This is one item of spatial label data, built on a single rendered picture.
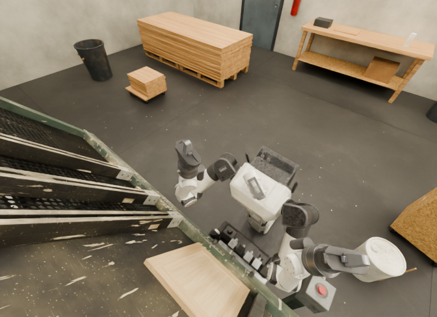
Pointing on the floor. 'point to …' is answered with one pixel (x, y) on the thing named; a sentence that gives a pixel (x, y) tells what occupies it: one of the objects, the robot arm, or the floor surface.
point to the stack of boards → (196, 46)
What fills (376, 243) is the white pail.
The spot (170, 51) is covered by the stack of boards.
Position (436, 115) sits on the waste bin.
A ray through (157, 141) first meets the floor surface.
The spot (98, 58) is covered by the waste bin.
